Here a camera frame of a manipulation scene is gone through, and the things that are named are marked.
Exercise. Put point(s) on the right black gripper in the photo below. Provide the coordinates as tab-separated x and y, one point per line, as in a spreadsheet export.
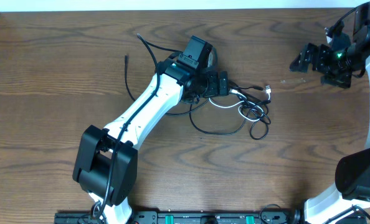
319	62

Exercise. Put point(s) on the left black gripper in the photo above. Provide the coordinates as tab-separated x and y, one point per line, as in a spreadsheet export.
216	83

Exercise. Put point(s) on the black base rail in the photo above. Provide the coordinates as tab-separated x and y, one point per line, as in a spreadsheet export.
150	217

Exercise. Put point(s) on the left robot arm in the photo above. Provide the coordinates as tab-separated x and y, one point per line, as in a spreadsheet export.
107	158

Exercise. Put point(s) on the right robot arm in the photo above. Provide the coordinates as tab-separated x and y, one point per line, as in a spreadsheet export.
350	191

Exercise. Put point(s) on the clear tape piece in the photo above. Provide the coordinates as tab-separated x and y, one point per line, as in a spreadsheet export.
293	81

